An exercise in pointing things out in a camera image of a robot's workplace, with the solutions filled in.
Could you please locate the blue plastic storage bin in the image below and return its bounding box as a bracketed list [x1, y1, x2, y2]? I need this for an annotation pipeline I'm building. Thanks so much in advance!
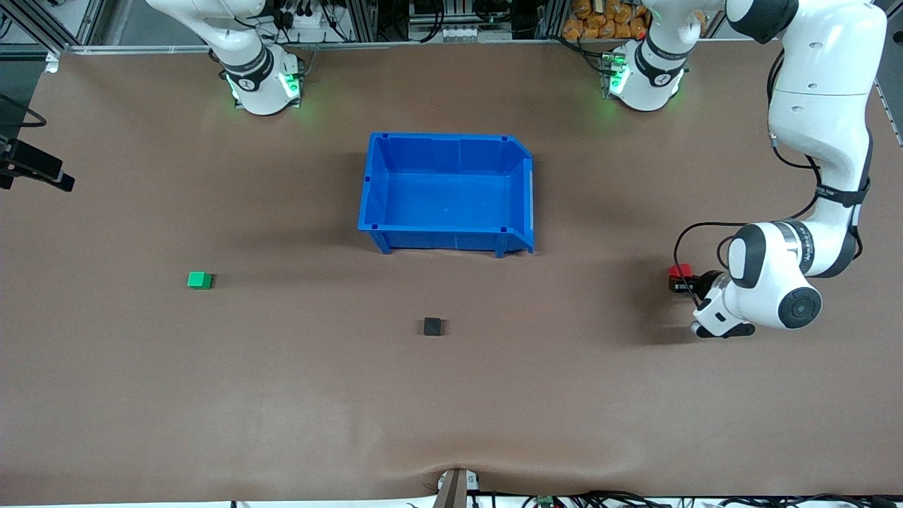
[357, 131, 535, 259]

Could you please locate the pile of orange items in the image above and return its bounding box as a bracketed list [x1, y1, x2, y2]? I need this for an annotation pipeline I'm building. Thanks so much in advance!
[562, 0, 650, 41]

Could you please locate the white power strip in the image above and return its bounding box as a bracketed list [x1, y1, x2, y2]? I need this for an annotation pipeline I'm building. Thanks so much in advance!
[275, 0, 332, 30]

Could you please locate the brown table mat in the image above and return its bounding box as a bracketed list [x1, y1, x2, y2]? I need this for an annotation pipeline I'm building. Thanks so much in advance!
[0, 39, 903, 505]

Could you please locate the white terminal block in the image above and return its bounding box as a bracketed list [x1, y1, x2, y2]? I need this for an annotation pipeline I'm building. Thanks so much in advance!
[441, 25, 510, 42]

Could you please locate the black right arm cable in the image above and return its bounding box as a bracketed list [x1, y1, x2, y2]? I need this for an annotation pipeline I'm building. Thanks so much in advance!
[0, 94, 48, 129]

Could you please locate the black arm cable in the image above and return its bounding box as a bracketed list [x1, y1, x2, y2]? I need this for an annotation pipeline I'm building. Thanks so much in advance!
[673, 49, 875, 311]
[0, 94, 48, 129]

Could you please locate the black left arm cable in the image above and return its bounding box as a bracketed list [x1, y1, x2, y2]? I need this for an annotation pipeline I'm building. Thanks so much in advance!
[673, 49, 875, 311]

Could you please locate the aluminium frame profile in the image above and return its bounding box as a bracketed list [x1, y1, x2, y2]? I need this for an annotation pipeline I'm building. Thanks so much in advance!
[0, 0, 107, 56]
[873, 71, 903, 149]

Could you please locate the silver table edge rail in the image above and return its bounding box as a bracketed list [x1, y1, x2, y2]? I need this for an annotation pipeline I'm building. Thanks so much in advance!
[62, 39, 607, 56]

